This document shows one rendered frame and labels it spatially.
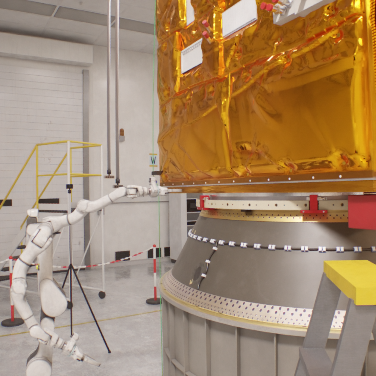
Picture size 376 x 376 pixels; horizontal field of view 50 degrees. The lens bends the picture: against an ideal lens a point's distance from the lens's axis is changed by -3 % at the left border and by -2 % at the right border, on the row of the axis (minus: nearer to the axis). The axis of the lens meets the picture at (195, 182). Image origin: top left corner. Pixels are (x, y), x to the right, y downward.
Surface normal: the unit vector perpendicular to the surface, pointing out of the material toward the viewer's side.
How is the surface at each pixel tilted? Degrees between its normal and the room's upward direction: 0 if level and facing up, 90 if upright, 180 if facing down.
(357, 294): 90
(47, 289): 89
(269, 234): 62
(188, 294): 43
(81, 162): 90
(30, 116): 90
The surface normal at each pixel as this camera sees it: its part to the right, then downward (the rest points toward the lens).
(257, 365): -0.54, 0.00
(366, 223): -0.87, 0.00
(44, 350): 0.35, -0.03
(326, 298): -0.11, 0.04
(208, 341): 0.66, -0.03
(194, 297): -0.58, -0.73
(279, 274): -0.44, -0.48
